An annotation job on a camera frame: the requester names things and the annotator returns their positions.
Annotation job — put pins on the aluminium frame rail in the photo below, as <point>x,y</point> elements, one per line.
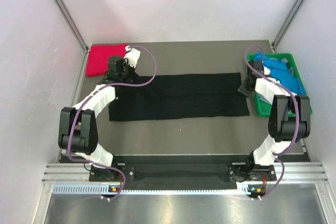
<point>295,173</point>

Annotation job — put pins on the green plastic bin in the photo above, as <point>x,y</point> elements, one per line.
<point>263,108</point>

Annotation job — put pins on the black t-shirt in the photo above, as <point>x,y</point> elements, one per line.
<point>169,97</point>

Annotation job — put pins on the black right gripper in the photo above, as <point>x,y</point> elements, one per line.
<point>242,89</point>

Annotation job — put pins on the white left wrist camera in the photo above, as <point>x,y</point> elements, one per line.
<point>132,55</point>

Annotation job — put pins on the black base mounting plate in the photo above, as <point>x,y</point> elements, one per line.
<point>223,172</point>

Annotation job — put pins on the blue t-shirt in bin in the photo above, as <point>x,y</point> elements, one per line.
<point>283,69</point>

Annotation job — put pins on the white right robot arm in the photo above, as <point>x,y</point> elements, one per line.
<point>288,123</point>

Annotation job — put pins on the folded pink t-shirt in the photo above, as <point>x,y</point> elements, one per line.
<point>99,54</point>

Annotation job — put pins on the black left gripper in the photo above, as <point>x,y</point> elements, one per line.
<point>125,63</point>

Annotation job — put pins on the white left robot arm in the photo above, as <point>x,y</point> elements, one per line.
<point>78,132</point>

